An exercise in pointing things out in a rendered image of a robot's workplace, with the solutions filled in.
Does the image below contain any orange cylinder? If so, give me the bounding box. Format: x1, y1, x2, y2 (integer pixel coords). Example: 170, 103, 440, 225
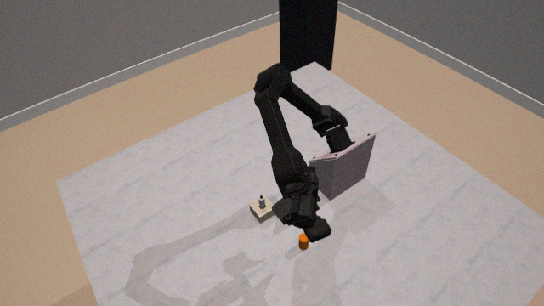
299, 233, 309, 250

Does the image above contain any beige rectangular block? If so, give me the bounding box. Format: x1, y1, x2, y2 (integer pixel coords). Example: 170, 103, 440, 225
249, 195, 275, 224

